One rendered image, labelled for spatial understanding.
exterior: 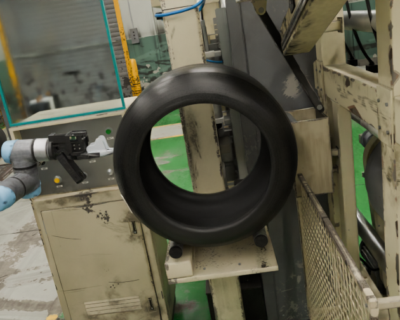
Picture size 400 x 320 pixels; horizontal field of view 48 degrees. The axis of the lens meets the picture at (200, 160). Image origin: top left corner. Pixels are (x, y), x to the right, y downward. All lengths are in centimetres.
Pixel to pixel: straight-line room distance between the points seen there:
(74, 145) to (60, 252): 102
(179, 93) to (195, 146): 48
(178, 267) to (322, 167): 65
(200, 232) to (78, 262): 110
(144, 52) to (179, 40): 895
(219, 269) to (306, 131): 59
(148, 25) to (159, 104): 930
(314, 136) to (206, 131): 40
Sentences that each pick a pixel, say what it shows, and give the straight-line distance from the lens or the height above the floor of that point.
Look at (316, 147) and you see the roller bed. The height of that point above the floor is 109.
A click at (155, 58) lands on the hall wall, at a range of 1061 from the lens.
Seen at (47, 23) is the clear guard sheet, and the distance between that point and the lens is 215.
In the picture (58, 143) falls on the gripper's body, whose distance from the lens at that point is 151.
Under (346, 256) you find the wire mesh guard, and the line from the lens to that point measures 119.
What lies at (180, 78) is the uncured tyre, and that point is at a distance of 133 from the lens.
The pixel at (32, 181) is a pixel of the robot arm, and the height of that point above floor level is 119.
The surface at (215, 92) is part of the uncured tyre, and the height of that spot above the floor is 140.
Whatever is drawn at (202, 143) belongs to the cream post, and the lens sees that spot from 174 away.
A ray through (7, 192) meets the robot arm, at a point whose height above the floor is 121.
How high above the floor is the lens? 161
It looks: 17 degrees down
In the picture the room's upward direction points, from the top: 9 degrees counter-clockwise
